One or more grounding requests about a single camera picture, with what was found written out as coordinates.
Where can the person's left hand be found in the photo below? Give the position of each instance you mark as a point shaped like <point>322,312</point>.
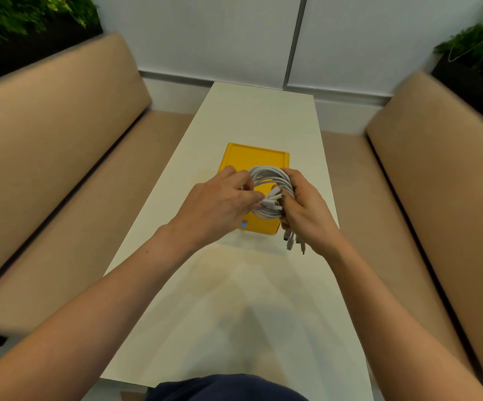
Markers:
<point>214,210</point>

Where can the person's right hand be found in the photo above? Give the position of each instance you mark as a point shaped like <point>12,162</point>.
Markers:
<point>308,212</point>

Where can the person's right thumb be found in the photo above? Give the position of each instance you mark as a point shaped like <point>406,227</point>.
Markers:
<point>278,194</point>

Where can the person's left fingers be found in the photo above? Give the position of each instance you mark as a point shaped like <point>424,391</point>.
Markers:
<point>245,185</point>

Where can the person's right forearm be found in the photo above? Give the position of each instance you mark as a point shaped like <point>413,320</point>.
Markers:
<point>396,334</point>

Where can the person's left forearm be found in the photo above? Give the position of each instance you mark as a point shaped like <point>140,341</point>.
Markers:
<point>78,317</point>

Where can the yellow tray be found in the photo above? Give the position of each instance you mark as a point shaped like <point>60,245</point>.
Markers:
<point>252,160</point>

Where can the beige upholstered bench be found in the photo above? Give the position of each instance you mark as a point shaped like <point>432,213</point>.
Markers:
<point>442,212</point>
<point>53,171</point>

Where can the person's dark blue clothing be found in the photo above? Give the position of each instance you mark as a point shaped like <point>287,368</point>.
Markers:
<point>224,388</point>

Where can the green plant hedge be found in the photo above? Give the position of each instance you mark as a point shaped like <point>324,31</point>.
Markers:
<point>24,24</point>
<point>481,58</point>

